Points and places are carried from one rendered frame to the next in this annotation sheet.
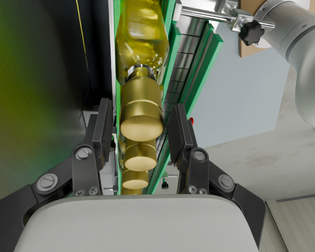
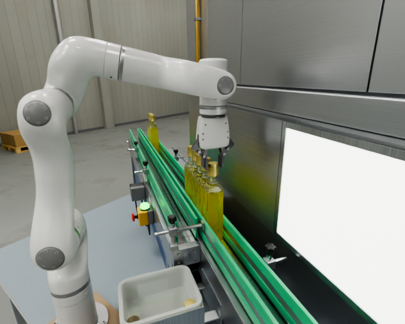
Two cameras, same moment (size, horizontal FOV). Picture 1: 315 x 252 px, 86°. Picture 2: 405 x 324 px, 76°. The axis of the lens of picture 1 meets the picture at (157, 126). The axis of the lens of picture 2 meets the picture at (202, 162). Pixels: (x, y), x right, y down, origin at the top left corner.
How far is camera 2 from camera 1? 0.75 m
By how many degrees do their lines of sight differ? 35
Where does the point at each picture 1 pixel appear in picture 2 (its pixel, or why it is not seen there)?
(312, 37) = (85, 276)
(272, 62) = (49, 305)
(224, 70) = (104, 280)
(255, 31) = (173, 216)
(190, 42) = (180, 235)
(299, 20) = (85, 301)
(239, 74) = not seen: hidden behind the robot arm
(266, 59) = not seen: hidden behind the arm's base
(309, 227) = not seen: outside the picture
